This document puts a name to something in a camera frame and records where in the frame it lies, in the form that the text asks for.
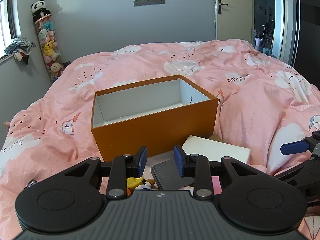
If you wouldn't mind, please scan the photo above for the panda plush toy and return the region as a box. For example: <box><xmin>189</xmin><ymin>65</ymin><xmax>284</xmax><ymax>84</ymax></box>
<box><xmin>31</xmin><ymin>0</ymin><xmax>51</xmax><ymax>22</ymax></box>

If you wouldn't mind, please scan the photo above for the dark cabinet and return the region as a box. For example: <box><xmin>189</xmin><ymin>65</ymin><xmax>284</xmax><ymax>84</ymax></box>
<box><xmin>299</xmin><ymin>0</ymin><xmax>320</xmax><ymax>78</ymax></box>

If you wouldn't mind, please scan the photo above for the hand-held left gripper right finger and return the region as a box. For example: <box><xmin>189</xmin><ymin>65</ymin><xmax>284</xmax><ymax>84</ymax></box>
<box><xmin>174</xmin><ymin>145</ymin><xmax>260</xmax><ymax>200</ymax></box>

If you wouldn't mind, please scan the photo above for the dark grey box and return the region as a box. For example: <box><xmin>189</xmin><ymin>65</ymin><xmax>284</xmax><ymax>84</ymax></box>
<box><xmin>151</xmin><ymin>159</ymin><xmax>198</xmax><ymax>190</ymax></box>

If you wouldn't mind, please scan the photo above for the pile of clothes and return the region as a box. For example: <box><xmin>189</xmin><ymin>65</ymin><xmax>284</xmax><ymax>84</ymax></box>
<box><xmin>4</xmin><ymin>37</ymin><xmax>36</xmax><ymax>66</ymax></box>

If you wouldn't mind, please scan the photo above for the white box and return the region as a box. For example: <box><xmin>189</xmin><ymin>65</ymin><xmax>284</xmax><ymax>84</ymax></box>
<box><xmin>181</xmin><ymin>135</ymin><xmax>251</xmax><ymax>167</ymax></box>

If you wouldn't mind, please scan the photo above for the black door handle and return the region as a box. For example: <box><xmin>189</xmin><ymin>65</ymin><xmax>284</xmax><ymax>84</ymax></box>
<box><xmin>217</xmin><ymin>0</ymin><xmax>228</xmax><ymax>15</ymax></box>

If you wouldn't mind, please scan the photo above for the pink printed duvet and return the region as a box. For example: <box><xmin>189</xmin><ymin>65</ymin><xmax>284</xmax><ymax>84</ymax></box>
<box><xmin>0</xmin><ymin>39</ymin><xmax>320</xmax><ymax>240</ymax></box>

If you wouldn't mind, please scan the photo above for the clear tube of plush toys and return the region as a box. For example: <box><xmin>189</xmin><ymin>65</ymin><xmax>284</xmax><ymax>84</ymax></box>
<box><xmin>34</xmin><ymin>15</ymin><xmax>64</xmax><ymax>84</ymax></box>

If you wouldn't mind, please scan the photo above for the dark shiny packet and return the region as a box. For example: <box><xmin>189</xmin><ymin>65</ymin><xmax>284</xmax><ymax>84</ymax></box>
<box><xmin>23</xmin><ymin>179</ymin><xmax>38</xmax><ymax>191</ymax></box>

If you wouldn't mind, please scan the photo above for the silver sliding door frame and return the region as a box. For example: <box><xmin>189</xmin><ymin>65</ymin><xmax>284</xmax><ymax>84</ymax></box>
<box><xmin>271</xmin><ymin>0</ymin><xmax>300</xmax><ymax>67</ymax></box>

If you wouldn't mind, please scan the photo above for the orange cardboard box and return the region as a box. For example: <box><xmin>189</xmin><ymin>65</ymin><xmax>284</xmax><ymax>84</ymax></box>
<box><xmin>90</xmin><ymin>74</ymin><xmax>219</xmax><ymax>162</ymax></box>

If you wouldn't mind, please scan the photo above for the yellow toy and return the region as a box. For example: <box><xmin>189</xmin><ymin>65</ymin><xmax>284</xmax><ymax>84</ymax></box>
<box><xmin>126</xmin><ymin>176</ymin><xmax>147</xmax><ymax>189</ymax></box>

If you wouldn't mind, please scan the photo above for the cream door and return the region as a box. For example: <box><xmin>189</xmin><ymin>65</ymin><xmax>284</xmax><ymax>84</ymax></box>
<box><xmin>214</xmin><ymin>0</ymin><xmax>254</xmax><ymax>42</ymax></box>

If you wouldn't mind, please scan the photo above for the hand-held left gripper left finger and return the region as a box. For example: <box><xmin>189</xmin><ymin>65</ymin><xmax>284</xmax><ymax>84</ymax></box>
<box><xmin>62</xmin><ymin>146</ymin><xmax>148</xmax><ymax>200</ymax></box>

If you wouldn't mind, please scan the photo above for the grey wall socket panel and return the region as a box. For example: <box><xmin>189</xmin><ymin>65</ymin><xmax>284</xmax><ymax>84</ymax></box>
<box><xmin>134</xmin><ymin>0</ymin><xmax>165</xmax><ymax>7</ymax></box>

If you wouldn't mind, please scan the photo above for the window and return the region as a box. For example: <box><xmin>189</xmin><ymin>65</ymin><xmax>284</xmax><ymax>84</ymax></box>
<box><xmin>0</xmin><ymin>0</ymin><xmax>20</xmax><ymax>63</ymax></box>

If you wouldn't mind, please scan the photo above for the small multicolour plush toy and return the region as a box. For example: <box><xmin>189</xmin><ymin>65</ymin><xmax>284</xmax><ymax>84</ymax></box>
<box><xmin>140</xmin><ymin>178</ymin><xmax>157</xmax><ymax>191</ymax></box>

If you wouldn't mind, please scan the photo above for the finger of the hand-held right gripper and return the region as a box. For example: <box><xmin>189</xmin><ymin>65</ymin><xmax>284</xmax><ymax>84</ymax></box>
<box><xmin>280</xmin><ymin>130</ymin><xmax>320</xmax><ymax>155</ymax></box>
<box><xmin>274</xmin><ymin>153</ymin><xmax>320</xmax><ymax>188</ymax></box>

